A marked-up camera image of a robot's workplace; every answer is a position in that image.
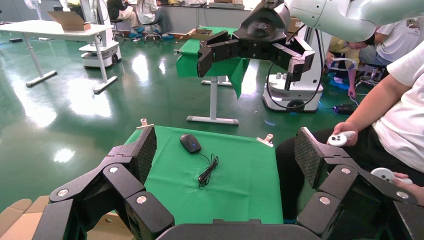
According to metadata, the operator right forearm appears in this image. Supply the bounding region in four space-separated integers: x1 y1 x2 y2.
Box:
344 74 413 133

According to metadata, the operator right hand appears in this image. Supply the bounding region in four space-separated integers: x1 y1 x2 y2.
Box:
332 121 361 147

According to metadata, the white standing fan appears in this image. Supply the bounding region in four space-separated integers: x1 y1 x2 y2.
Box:
23 0 44 21

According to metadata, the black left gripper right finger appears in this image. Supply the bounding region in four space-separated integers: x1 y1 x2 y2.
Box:
294 127 424 240

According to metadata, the white table leg frame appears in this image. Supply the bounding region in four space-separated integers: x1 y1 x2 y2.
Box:
186 76 240 126

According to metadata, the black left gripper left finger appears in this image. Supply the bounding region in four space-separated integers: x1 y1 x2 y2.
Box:
32 126 175 240

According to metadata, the brown cardboard mailer box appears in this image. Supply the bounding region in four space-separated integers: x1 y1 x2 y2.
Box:
0 195 135 240

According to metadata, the white desk with T-legs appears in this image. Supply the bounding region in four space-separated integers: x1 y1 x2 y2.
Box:
0 19 119 95

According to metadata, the small open cardboard box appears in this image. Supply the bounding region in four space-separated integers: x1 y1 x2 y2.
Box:
185 28 214 41

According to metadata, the operator in white shirt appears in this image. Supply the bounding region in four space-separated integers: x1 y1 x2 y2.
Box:
275 39 424 226

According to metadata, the grey back counter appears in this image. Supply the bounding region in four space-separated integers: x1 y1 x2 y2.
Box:
158 0 253 34

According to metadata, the bending person in white shirt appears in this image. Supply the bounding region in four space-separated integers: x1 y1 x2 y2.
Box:
359 16 424 66

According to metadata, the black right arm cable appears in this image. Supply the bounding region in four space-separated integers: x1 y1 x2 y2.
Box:
266 29 325 112

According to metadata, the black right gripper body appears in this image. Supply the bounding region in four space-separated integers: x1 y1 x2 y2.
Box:
232 0 296 63

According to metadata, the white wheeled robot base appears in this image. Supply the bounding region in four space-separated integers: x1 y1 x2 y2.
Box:
78 0 122 69
262 26 324 114

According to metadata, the seated person in dark top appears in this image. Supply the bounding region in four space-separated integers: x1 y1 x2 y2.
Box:
106 0 144 39

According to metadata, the seated person with long hair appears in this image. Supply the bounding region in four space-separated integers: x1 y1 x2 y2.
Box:
136 0 174 41

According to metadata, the silver binder clip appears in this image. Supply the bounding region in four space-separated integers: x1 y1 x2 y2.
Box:
256 133 275 148
136 118 155 130

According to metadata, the operator left hand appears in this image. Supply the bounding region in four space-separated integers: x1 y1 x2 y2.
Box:
392 172 424 207

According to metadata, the white VR controller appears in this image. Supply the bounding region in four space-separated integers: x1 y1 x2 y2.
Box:
327 131 357 148
370 167 413 186

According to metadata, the black power adapter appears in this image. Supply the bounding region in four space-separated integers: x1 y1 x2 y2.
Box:
332 103 356 116

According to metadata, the crouching person in yellow shirt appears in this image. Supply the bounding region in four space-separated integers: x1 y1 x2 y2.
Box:
326 34 377 100

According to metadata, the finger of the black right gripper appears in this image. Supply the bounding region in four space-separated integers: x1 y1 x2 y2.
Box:
271 36 316 91
196 30 249 79

